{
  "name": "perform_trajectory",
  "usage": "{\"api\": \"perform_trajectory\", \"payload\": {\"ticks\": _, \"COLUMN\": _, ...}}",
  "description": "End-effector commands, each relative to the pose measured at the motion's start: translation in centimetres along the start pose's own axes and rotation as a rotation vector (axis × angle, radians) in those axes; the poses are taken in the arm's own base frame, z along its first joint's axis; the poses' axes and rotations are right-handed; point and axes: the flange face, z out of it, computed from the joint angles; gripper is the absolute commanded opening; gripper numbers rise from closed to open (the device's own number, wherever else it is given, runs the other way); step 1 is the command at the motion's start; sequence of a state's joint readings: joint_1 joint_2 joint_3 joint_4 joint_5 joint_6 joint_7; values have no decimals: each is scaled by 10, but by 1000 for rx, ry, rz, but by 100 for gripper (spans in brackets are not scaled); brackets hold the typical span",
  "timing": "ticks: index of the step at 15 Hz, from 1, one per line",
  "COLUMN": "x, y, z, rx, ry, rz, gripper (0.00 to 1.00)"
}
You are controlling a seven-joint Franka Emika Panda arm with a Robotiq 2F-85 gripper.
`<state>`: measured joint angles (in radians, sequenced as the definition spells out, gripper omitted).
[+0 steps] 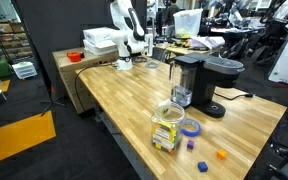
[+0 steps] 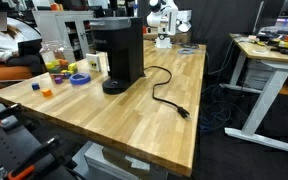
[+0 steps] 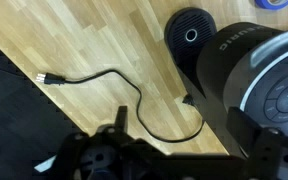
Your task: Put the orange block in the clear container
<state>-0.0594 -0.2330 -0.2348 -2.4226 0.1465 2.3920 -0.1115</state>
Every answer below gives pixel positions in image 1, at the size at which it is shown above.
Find stacked white boxes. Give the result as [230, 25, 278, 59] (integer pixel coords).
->
[83, 27, 117, 55]

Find black power cable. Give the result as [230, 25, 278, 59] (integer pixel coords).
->
[213, 91, 254, 101]

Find black coffee maker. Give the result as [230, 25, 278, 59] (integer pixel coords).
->
[169, 53, 244, 118]

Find blue tape roll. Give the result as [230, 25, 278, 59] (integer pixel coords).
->
[182, 118, 201, 137]

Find red round object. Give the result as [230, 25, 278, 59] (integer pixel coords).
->
[67, 52, 84, 62]

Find small white card box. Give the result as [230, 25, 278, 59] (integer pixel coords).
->
[157, 100, 172, 115]

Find clear plastic block jar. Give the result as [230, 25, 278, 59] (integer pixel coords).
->
[151, 102, 186, 154]

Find large clear storage bin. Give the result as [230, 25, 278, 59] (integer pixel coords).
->
[173, 9, 203, 38]

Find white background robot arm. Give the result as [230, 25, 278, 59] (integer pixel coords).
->
[110, 0, 153, 71]

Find blue wooden block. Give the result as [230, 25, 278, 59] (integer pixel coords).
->
[198, 162, 208, 172]

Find white drawer organizer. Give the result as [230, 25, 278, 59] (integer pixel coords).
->
[12, 61, 37, 79]

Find purple wooden block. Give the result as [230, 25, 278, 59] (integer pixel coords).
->
[187, 140, 195, 150]

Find orange wooden block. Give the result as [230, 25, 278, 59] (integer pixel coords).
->
[216, 149, 227, 160]

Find grey cable coil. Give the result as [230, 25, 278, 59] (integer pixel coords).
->
[145, 60, 160, 70]

